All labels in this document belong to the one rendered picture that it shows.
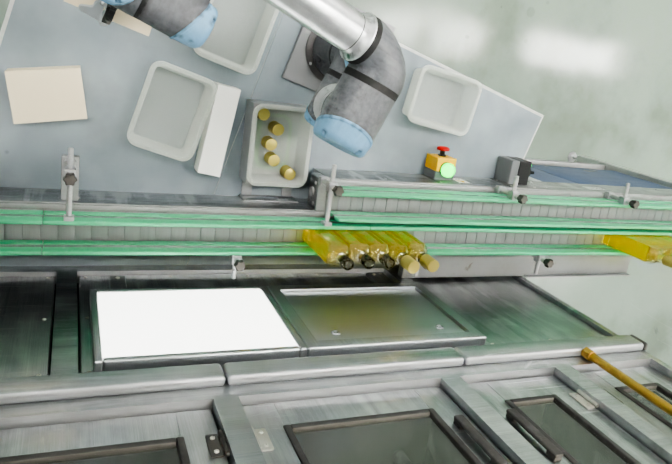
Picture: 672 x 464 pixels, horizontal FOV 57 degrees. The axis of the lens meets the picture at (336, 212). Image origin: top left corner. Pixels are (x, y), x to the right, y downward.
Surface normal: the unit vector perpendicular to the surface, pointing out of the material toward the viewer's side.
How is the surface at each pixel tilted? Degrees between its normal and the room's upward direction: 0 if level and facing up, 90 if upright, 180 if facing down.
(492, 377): 0
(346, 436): 90
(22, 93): 0
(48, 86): 0
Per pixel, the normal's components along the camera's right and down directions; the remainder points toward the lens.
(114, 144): 0.37, 0.29
